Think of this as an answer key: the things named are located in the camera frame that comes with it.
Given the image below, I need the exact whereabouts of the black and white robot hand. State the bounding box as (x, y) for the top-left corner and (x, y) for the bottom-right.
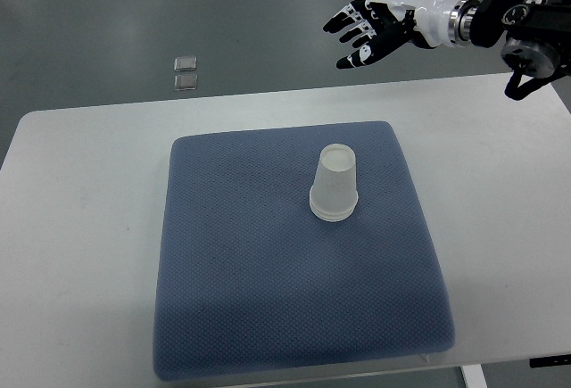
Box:
(323, 0), (475, 70)

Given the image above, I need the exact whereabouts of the white paper cup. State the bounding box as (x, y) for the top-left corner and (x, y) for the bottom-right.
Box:
(309, 144), (359, 213)
(310, 204), (355, 222)

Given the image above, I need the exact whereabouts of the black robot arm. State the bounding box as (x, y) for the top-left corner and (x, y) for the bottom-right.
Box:
(449, 0), (570, 101)

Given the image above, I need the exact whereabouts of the white paper cup on cushion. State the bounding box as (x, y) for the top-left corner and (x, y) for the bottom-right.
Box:
(310, 204), (355, 222)

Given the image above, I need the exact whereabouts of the upper metal floor plate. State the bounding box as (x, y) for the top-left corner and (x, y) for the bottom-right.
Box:
(173, 55), (197, 71)

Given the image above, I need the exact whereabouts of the blue grey mesh cushion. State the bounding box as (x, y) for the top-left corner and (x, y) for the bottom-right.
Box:
(153, 121), (455, 381)

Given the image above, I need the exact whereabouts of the white table leg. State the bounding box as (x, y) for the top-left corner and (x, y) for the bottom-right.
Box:
(460, 365), (488, 388)

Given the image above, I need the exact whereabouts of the black table bracket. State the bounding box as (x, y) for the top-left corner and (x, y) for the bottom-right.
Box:
(529, 354), (571, 368)

